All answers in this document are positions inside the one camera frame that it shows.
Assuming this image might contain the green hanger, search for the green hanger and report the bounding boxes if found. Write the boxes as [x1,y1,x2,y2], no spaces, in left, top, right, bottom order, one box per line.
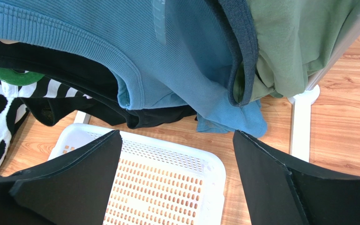
[0,68,44,86]

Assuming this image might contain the white plastic laundry basket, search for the white plastic laundry basket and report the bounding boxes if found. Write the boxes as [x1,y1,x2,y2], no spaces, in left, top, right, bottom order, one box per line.
[48,123,226,225]

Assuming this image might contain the white metal clothes rack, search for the white metal clothes rack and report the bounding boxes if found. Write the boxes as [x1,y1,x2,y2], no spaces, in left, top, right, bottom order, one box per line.
[287,0,360,163]

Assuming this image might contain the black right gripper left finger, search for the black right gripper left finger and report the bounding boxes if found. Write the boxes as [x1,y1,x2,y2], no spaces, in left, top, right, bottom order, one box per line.
[0,130,122,225]

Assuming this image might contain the black tank top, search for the black tank top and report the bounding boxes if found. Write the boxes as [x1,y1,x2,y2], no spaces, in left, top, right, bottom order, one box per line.
[0,41,196,129]

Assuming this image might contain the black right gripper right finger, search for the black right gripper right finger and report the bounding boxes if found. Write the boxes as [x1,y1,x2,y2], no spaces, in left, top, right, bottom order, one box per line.
[233,131,360,225]

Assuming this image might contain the olive green tank top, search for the olive green tank top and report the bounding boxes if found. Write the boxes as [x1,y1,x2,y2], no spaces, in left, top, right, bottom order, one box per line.
[247,0,358,101]

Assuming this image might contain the blue ribbed tank top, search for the blue ribbed tank top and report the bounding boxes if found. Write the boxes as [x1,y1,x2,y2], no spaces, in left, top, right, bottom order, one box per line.
[0,0,267,137]

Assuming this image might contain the zebra striped pillow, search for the zebra striped pillow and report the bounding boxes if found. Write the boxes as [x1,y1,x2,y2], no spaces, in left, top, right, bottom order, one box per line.
[0,77,96,166]

